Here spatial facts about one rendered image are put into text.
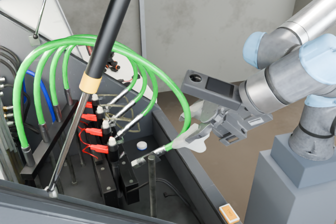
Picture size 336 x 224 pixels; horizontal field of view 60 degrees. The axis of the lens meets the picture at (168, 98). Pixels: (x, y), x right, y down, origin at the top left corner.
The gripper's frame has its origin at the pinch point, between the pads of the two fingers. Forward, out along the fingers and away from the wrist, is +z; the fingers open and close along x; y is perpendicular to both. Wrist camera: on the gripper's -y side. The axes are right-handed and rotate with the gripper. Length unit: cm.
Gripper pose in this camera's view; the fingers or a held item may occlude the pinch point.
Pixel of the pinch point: (177, 129)
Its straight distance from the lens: 65.6
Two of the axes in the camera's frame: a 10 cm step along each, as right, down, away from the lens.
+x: 2.3, -6.9, 6.9
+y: 7.4, 5.8, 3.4
